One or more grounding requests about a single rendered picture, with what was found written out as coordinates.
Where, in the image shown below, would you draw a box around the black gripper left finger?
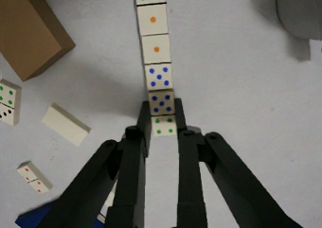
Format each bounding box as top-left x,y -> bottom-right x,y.
35,101 -> 152,228

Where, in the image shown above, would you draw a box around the white domino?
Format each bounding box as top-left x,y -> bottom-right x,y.
16,161 -> 53,195
141,34 -> 173,91
105,188 -> 115,207
0,79 -> 22,127
136,0 -> 169,36
42,102 -> 91,147
148,89 -> 177,137

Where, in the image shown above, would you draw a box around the brown rectangular box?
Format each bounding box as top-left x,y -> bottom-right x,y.
0,0 -> 76,82

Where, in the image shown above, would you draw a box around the grey mug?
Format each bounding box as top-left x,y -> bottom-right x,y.
277,0 -> 322,41

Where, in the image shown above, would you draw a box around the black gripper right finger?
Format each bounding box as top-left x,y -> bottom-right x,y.
174,98 -> 304,228

